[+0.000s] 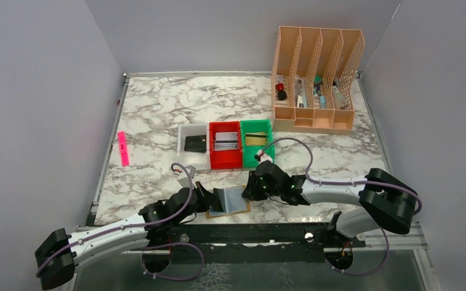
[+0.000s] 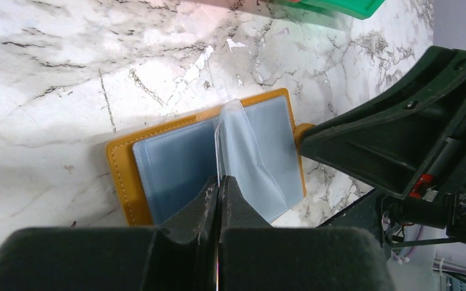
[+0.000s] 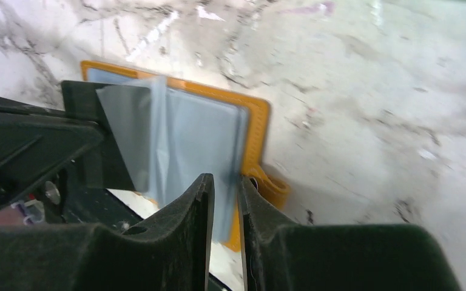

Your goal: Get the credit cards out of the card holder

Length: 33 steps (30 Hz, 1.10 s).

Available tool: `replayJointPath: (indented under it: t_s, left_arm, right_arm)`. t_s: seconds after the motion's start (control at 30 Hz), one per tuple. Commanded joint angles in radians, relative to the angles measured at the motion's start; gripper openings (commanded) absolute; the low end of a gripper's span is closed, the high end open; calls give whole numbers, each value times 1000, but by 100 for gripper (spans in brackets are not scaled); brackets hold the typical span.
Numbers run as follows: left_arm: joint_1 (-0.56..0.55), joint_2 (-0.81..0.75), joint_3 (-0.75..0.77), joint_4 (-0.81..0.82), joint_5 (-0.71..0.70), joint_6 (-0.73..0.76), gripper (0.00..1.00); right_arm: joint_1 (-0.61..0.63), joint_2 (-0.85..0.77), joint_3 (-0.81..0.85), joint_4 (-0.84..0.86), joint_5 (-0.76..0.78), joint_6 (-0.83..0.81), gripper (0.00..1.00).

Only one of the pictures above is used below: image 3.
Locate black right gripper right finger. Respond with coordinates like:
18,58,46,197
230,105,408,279
238,177,461,290

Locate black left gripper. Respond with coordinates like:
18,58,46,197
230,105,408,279
0,81,139,225

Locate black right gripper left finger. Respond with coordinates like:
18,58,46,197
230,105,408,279
0,173,214,290

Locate yellow-brown card holder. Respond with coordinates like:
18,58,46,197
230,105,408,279
80,60,291,252

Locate dark grey card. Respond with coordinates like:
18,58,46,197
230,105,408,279
96,76,167,194

